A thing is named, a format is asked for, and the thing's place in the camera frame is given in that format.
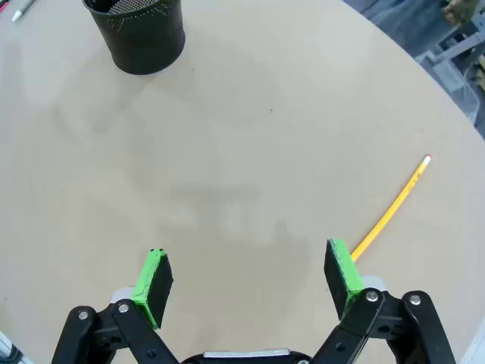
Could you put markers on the black mesh pen holder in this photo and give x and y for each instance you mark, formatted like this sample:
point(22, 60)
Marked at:
point(144, 38)

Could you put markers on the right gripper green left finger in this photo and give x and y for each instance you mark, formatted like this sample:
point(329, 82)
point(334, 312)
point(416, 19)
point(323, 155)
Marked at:
point(149, 280)

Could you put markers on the yellow pencil red eraser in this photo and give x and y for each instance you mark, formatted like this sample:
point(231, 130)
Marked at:
point(398, 203)

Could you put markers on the grey marker white cap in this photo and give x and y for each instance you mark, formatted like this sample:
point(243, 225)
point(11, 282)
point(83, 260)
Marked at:
point(22, 9)

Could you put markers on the red pen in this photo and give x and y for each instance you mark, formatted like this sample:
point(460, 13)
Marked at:
point(2, 8)

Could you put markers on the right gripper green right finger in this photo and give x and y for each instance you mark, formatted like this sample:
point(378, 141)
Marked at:
point(343, 273)

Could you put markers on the grey metal frame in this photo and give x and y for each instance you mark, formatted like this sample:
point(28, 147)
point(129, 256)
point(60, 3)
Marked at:
point(454, 53)

